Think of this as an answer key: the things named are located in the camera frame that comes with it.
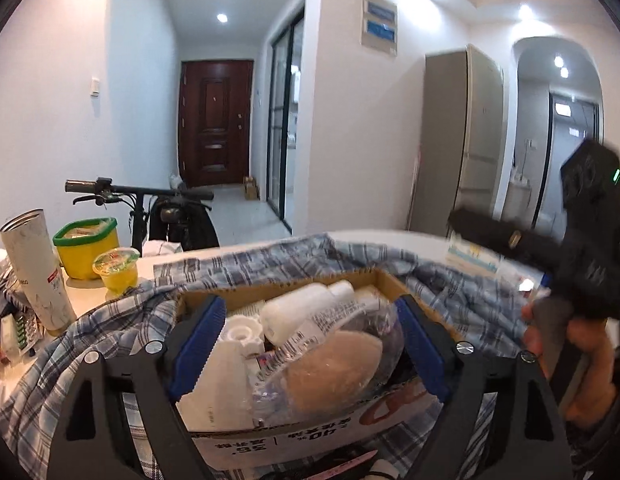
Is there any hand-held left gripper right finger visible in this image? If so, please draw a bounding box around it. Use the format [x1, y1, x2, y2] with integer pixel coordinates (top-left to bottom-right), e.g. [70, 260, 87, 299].
[395, 294, 575, 480]

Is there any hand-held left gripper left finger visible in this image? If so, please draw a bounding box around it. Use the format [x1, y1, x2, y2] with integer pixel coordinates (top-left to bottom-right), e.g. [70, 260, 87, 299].
[47, 294, 228, 480]

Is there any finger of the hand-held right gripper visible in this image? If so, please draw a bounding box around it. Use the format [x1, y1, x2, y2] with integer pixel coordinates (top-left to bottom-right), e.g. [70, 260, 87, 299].
[447, 206, 567, 273]

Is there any white and blue printed box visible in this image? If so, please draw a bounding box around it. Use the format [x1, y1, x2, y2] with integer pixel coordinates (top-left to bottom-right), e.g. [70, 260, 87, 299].
[445, 237, 506, 277]

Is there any clear bag with beige sponge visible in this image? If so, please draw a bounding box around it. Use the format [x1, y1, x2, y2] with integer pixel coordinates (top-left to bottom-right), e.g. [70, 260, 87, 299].
[251, 297, 408, 427]

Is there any brown cardboard box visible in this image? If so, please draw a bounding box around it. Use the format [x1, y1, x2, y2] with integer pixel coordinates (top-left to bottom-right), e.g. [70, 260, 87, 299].
[174, 267, 487, 472]

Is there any person's right hand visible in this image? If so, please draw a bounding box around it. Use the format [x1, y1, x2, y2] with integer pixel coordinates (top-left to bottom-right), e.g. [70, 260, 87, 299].
[520, 301, 620, 430]

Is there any white wash basin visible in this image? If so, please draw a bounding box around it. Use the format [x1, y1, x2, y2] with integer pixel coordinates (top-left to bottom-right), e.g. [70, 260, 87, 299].
[506, 167, 535, 227]

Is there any white ribbed cap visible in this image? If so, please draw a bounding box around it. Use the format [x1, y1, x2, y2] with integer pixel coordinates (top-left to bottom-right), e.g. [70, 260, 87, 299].
[224, 316, 265, 357]

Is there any grey refrigerator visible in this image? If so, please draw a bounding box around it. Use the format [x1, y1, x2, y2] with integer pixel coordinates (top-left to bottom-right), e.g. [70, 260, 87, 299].
[406, 44, 507, 240]

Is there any white cloth on bicycle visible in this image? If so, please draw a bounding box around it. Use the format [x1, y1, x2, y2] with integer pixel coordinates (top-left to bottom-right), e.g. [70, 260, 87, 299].
[142, 240, 183, 258]

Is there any blue plaid cloth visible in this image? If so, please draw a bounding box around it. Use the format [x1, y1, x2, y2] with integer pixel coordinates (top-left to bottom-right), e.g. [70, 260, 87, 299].
[0, 232, 558, 480]

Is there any yellow jelly cup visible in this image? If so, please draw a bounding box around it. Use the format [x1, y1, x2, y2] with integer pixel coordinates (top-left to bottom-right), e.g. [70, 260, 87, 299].
[92, 247, 141, 297]

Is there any black electric bicycle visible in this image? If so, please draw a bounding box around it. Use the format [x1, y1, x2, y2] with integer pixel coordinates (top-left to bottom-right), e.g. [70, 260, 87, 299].
[64, 177, 221, 252]

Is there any yellow container with green lid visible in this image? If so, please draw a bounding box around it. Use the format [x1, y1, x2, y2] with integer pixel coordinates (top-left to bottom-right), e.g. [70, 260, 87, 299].
[52, 216, 120, 281]

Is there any green pill blister pack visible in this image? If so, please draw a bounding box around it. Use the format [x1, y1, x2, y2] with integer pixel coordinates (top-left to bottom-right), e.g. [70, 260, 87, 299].
[14, 311, 44, 352]

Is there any white marbled tumbler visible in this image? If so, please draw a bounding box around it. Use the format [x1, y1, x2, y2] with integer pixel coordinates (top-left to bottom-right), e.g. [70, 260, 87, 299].
[0, 208, 78, 337]

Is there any pile of papers and packets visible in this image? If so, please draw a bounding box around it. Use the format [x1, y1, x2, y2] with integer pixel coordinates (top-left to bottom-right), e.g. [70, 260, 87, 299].
[0, 247, 46, 401]

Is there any brown entrance door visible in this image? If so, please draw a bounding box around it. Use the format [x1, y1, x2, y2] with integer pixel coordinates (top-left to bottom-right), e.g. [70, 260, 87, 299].
[178, 58, 255, 188]

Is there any black framed glass sliding door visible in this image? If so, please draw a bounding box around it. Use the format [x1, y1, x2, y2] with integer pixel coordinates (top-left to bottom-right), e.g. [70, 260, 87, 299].
[266, 7, 307, 222]

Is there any wall electrical panel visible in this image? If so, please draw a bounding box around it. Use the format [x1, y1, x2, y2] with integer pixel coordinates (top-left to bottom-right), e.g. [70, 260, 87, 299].
[360, 0, 400, 57]

